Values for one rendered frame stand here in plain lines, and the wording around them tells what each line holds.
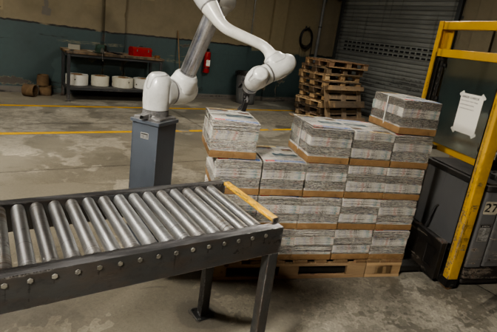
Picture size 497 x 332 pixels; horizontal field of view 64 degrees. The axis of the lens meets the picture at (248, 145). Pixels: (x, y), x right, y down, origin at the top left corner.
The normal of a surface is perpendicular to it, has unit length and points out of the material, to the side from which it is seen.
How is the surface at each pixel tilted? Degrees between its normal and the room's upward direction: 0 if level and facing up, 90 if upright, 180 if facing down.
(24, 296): 90
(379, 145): 90
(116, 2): 90
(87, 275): 90
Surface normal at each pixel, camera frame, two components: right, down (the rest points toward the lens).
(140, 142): -0.40, 0.18
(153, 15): 0.53, 0.29
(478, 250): 0.23, 0.29
